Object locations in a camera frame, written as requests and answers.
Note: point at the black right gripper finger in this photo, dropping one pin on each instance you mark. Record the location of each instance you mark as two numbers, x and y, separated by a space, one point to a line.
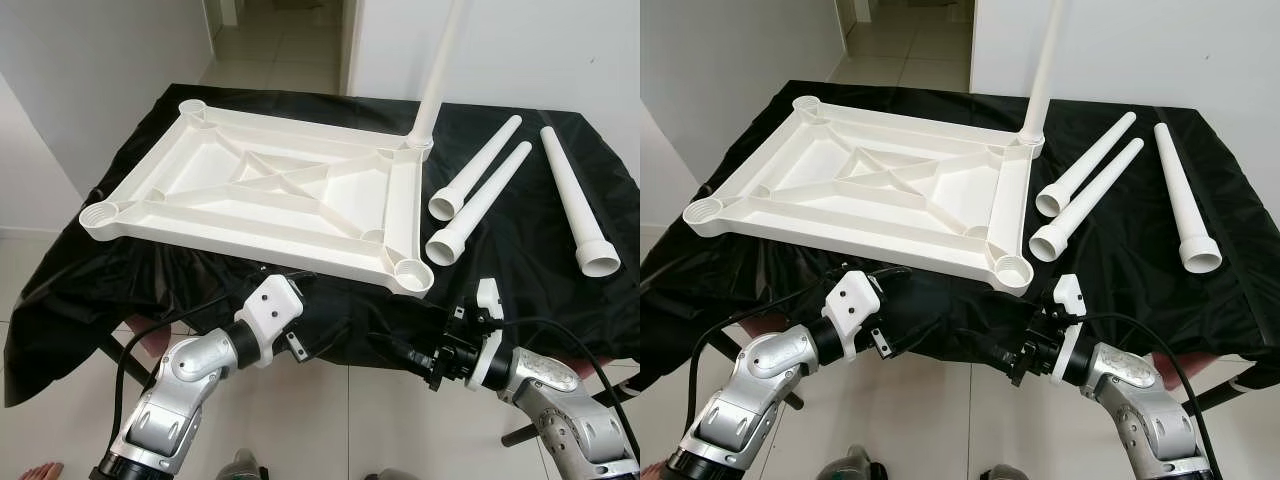
988 347
400 350

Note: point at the white plastic table leg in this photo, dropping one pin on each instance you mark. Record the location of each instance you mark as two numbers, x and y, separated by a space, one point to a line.
1042 70
1090 160
575 200
480 205
480 165
1185 200
435 70
1090 198

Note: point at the robot right leg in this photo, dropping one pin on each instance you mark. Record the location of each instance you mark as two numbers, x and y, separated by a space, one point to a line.
1005 474
385 476

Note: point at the black table cloth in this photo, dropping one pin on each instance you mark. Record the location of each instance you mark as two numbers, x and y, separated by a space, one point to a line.
1130 290
520 290

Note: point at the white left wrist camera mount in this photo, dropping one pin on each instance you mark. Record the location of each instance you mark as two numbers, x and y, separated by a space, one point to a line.
270 305
852 298

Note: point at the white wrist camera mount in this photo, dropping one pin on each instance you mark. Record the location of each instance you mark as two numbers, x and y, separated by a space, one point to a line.
270 305
488 298
1068 292
852 298

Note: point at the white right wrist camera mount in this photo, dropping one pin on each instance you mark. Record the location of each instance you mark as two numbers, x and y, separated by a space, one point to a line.
488 298
1068 292

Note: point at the white plastic table top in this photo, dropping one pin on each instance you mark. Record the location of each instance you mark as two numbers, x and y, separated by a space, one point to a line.
300 240
900 235

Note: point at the bare person foot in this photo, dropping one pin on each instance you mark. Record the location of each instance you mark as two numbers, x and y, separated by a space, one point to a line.
42 471
645 470

